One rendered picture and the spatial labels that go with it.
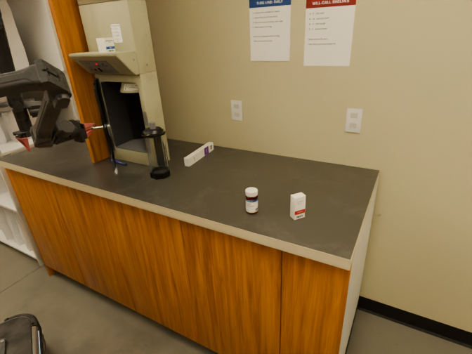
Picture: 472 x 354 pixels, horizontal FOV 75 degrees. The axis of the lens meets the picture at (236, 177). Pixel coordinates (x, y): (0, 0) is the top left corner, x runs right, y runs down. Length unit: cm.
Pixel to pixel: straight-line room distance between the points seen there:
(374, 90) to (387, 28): 25
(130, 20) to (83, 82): 46
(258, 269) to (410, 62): 103
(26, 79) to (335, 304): 120
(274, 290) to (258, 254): 16
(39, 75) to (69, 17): 77
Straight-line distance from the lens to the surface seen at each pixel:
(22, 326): 210
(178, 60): 196
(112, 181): 162
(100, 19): 170
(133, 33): 156
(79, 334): 224
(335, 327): 128
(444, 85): 154
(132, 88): 167
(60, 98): 114
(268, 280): 124
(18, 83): 111
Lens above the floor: 158
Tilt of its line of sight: 26 degrees down
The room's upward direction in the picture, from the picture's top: 3 degrees counter-clockwise
